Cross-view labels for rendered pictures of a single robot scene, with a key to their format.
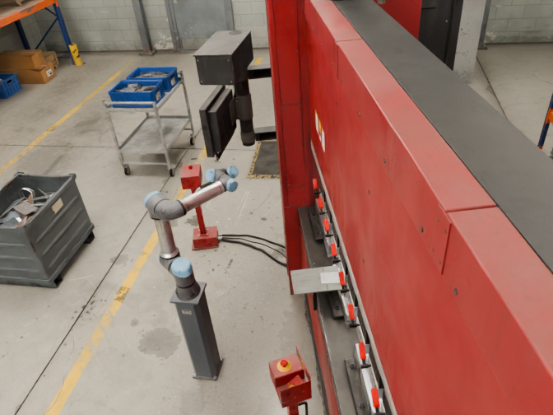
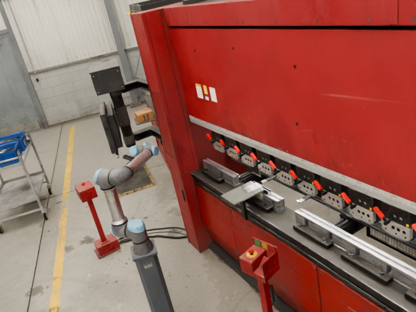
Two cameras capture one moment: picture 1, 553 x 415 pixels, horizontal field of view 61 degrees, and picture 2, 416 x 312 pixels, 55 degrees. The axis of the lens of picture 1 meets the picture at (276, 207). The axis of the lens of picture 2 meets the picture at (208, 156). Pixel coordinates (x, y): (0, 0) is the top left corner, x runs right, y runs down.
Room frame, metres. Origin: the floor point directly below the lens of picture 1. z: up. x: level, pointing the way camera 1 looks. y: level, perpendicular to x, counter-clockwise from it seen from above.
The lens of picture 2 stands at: (-0.39, 1.03, 2.47)
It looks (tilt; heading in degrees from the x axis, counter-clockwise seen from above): 24 degrees down; 336
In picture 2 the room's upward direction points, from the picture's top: 12 degrees counter-clockwise
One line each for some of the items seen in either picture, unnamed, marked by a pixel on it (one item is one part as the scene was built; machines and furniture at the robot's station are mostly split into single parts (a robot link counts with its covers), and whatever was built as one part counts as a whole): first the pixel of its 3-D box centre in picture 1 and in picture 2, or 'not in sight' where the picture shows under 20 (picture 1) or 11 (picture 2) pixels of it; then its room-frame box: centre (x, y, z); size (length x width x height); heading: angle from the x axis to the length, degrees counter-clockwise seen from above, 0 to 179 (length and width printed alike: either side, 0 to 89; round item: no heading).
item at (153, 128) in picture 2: (271, 142); (151, 136); (3.13, -0.01, 1.18); 0.40 x 0.24 x 0.07; 2
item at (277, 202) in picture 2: (345, 293); (264, 195); (1.79, -0.33, 0.92); 0.39 x 0.06 x 0.10; 2
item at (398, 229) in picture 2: not in sight; (401, 218); (0.67, -0.36, 1.26); 0.15 x 0.09 x 0.17; 2
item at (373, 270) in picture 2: not in sight; (365, 266); (0.84, -0.30, 0.89); 0.30 x 0.05 x 0.03; 2
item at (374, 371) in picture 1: (383, 370); (336, 190); (1.07, -0.35, 1.26); 0.15 x 0.09 x 0.17; 2
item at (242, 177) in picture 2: not in sight; (264, 169); (2.31, -0.69, 0.81); 0.64 x 0.08 x 0.14; 92
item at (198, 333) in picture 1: (198, 333); (156, 289); (2.06, 0.58, 0.39); 0.18 x 0.18 x 0.77; 77
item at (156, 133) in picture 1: (153, 123); (15, 182); (5.19, 1.37, 0.47); 0.90 x 0.66 x 0.95; 167
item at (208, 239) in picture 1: (197, 207); (95, 218); (3.46, 0.70, 0.41); 0.25 x 0.20 x 0.83; 92
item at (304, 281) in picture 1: (316, 280); (242, 193); (1.84, -0.18, 1.00); 0.26 x 0.18 x 0.01; 92
